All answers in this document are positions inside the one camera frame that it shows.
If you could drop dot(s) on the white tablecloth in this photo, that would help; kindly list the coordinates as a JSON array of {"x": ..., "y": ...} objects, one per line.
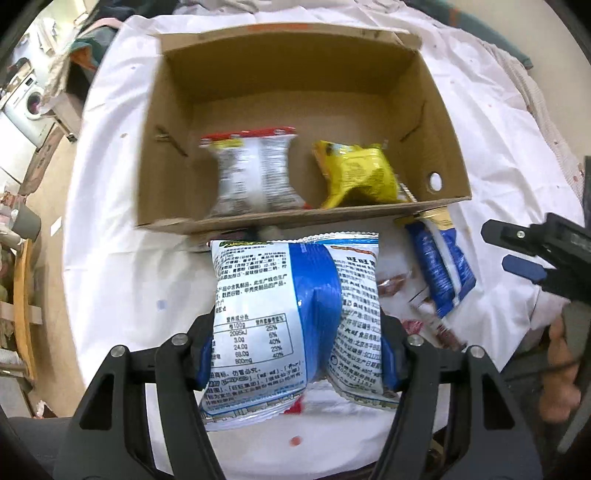
[{"x": 115, "y": 184}]

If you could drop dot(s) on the bear print snack packet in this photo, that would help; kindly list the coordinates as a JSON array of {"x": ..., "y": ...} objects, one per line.
[{"x": 438, "y": 330}]

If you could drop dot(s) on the blue white snack bag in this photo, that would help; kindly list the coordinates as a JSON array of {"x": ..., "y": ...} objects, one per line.
[{"x": 258, "y": 300}]

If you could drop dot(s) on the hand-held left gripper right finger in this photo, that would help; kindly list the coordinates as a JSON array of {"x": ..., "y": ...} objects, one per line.
[{"x": 390, "y": 364}]

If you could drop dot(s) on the brown cardboard box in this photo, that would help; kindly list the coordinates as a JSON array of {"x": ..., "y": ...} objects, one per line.
[{"x": 295, "y": 92}]

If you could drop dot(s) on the dark blue gold-edged snack packet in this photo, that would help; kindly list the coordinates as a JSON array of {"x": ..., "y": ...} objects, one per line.
[{"x": 438, "y": 263}]

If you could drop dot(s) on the wooden rack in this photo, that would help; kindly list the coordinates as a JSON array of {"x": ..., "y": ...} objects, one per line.
[{"x": 23, "y": 300}]

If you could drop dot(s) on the red topped silver snack packet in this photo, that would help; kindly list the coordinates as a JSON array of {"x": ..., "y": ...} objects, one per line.
[{"x": 254, "y": 175}]

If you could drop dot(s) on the grey cup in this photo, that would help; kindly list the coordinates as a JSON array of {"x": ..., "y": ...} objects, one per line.
[{"x": 27, "y": 222}]

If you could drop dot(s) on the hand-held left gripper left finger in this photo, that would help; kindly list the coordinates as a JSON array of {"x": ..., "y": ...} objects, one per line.
[{"x": 203, "y": 364}]

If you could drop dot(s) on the person's right hand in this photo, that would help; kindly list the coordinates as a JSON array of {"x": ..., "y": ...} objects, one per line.
[{"x": 561, "y": 369}]

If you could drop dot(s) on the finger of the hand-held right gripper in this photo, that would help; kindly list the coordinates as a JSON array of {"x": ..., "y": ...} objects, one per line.
[
  {"x": 524, "y": 270},
  {"x": 512, "y": 233}
]

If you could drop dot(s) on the yellow snack packet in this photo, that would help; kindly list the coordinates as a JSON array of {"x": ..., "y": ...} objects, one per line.
[{"x": 360, "y": 175}]

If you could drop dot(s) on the white washing machine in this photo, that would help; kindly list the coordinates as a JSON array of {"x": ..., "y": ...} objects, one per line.
[{"x": 27, "y": 101}]

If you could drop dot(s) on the clear wrapped brown snack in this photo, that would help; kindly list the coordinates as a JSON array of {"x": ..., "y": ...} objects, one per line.
[{"x": 392, "y": 282}]

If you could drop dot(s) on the dark teal cloth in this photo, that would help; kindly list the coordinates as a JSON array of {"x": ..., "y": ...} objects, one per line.
[{"x": 471, "y": 27}]

